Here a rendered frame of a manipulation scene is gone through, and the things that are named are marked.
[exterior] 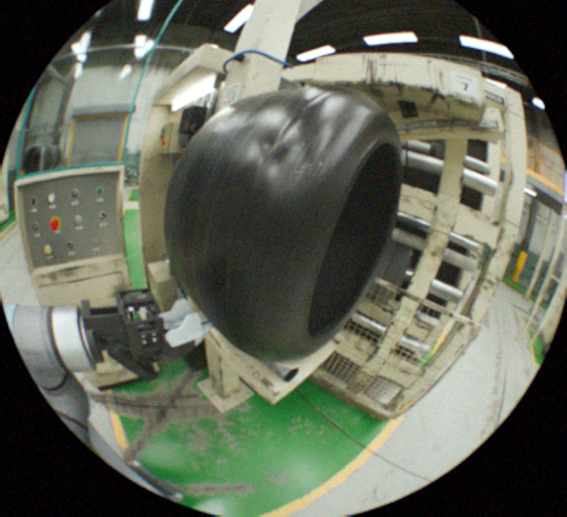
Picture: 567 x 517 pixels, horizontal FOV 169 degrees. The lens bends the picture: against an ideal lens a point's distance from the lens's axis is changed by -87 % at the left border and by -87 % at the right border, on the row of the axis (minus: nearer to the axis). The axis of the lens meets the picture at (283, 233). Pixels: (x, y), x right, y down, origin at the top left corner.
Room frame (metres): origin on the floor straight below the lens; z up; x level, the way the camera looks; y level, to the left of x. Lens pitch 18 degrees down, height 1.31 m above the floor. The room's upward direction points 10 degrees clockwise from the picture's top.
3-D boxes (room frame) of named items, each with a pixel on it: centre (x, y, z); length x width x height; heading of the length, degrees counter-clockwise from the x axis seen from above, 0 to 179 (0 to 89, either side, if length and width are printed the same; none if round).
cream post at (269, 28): (0.63, 0.19, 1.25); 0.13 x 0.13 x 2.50; 51
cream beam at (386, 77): (0.64, -0.31, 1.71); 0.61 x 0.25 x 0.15; 51
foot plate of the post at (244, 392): (0.64, 0.18, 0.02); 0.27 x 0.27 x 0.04; 51
